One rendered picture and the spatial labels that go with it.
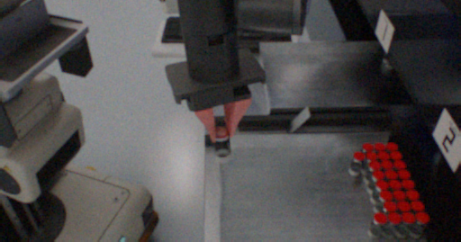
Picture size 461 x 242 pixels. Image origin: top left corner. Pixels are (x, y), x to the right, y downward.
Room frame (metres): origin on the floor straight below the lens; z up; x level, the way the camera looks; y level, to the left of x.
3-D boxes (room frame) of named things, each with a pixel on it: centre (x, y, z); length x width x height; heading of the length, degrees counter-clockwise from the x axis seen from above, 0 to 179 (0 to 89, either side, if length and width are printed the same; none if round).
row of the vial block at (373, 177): (0.48, -0.26, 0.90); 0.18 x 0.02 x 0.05; 1
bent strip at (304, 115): (0.65, -0.09, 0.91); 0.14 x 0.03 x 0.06; 92
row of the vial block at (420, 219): (0.49, -0.31, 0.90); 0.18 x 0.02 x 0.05; 1
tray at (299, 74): (0.83, -0.25, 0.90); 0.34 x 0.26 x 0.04; 92
